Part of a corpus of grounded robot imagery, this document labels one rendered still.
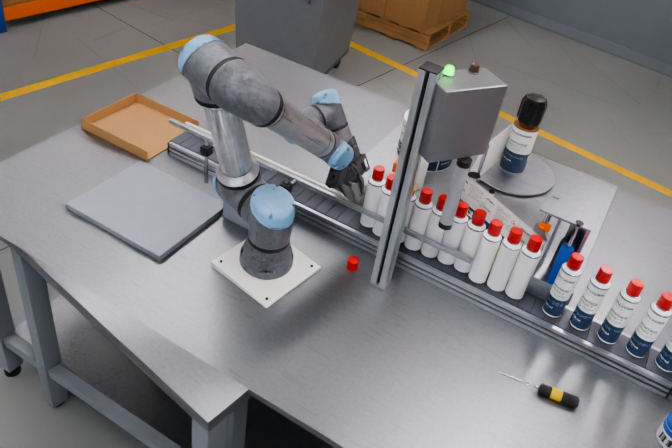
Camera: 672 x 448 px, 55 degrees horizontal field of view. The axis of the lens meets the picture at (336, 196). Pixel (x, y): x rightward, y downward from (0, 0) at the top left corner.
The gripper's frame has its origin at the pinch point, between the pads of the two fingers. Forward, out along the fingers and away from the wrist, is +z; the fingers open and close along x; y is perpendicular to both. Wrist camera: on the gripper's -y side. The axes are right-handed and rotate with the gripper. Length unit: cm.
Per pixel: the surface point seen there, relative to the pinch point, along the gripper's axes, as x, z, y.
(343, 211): 7.0, 2.3, 1.4
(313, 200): 15.7, -2.8, -0.1
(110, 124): 89, -40, -5
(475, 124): -47, -24, -9
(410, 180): -30.3, -14.4, -16.3
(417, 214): -20.4, 2.6, -2.1
